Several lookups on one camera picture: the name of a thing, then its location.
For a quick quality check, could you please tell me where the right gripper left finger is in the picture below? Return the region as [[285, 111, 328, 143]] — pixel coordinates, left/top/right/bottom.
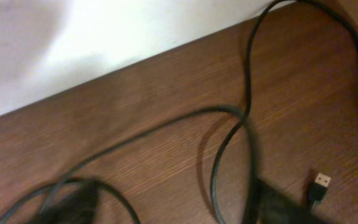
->
[[26, 181, 99, 224]]

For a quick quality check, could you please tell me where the black usb cable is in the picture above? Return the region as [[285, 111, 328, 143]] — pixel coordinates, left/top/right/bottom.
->
[[0, 105, 260, 224], [209, 0, 358, 224]]

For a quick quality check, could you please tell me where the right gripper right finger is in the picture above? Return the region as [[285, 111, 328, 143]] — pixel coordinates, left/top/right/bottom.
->
[[259, 179, 325, 224]]

